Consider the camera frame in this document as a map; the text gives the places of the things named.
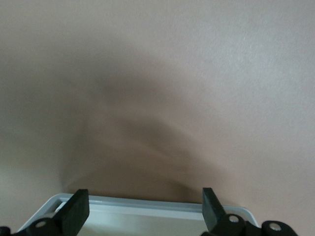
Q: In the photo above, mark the white drawer cabinet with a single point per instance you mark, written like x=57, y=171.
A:
x=147, y=198

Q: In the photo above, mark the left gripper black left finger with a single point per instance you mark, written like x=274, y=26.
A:
x=76, y=211

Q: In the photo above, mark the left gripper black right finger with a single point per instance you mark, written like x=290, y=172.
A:
x=211, y=214

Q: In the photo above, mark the white plastic drawer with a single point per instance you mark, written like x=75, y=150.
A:
x=147, y=221

